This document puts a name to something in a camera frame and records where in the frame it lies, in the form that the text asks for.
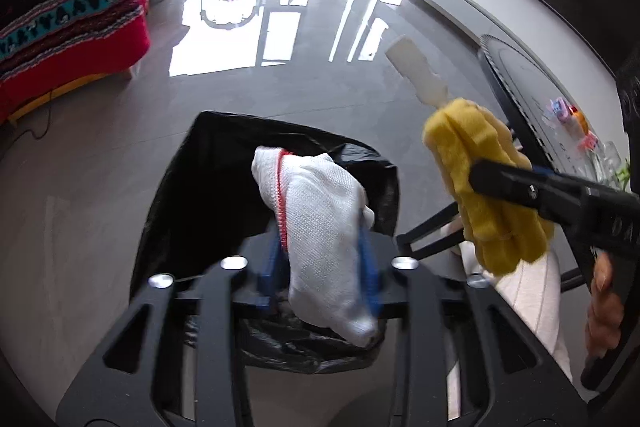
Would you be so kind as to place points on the black trash bag bin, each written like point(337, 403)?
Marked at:
point(210, 187)

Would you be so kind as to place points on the person's white clothing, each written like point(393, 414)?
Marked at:
point(525, 302)

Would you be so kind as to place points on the person's right hand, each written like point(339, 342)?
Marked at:
point(602, 307)

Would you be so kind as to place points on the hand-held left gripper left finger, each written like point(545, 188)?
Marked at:
point(274, 268)

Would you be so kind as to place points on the white knit glove red trim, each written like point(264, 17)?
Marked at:
point(320, 232)

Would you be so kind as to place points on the round grey table checkered rim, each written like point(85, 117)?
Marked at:
point(530, 82)

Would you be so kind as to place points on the clear glass jars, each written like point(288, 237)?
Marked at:
point(607, 162)

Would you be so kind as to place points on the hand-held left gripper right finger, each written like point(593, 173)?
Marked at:
point(371, 279)

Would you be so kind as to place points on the wooden bed frame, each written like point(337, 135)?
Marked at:
point(65, 89)

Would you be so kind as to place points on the pink and blue small toy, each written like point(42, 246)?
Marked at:
point(560, 109)

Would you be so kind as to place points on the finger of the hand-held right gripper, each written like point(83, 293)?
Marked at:
point(515, 187)
point(547, 172)

